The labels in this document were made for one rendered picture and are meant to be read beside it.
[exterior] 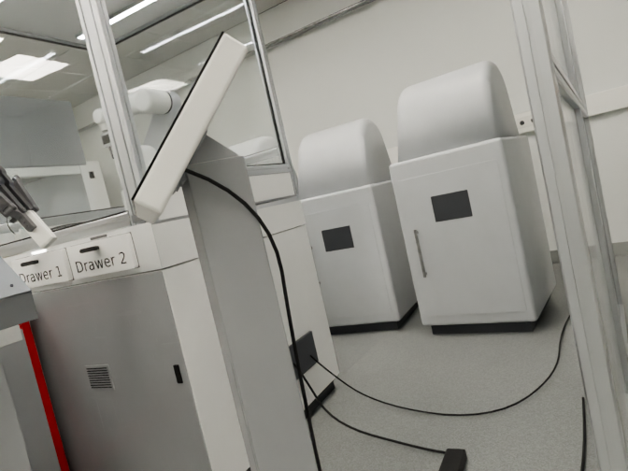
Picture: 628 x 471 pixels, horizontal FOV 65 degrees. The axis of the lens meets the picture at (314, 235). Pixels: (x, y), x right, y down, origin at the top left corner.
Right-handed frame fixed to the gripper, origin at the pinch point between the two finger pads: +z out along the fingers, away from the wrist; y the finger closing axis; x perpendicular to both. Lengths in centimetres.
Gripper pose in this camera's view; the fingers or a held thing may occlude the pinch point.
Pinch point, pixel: (37, 229)
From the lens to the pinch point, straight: 102.8
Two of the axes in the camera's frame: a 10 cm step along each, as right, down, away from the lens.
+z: 6.7, 7.4, -0.4
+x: -7.4, 6.7, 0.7
